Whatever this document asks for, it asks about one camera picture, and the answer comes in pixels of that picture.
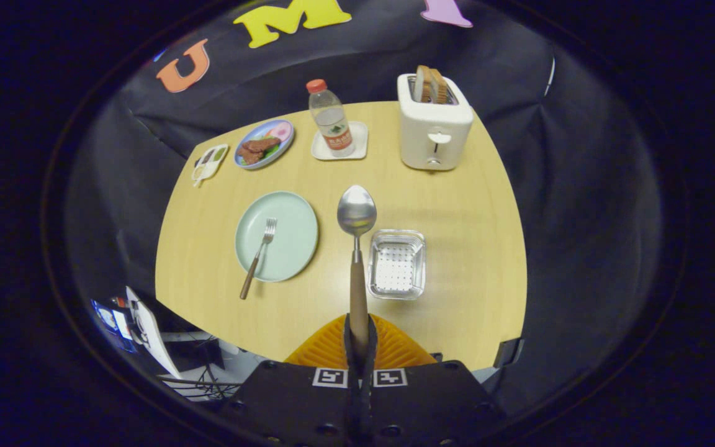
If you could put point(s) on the brown meat slices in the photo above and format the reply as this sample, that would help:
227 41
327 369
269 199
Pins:
258 149

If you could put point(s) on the light green plate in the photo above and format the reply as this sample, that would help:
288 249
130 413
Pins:
292 239

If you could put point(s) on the lit computer screen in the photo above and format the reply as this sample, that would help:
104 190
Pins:
112 320

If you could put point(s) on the blue food plate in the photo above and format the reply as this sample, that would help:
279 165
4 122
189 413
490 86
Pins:
274 127

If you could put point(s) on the white square coaster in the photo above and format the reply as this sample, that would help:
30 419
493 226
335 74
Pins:
360 139

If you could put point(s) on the black backdrop cloth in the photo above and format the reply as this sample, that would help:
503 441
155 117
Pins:
519 74

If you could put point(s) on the pink ham slice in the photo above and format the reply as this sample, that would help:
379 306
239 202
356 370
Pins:
281 131

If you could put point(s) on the toast bread slice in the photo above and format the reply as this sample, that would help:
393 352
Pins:
440 87
422 84

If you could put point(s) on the white divided sauce dish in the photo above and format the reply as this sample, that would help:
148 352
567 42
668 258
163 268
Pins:
208 164

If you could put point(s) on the white toaster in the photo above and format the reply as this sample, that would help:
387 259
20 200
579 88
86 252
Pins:
432 133

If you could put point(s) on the white board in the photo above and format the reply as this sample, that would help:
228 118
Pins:
152 335

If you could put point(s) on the red cap water bottle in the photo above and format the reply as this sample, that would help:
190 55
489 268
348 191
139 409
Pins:
332 121

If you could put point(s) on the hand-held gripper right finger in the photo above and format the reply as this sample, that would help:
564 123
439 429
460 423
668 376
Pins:
426 403

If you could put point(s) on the clear square drain container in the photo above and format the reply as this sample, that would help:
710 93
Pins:
396 266

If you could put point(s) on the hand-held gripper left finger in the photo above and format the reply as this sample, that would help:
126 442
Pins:
289 403

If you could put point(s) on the black table clamp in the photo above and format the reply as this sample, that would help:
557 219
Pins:
508 352

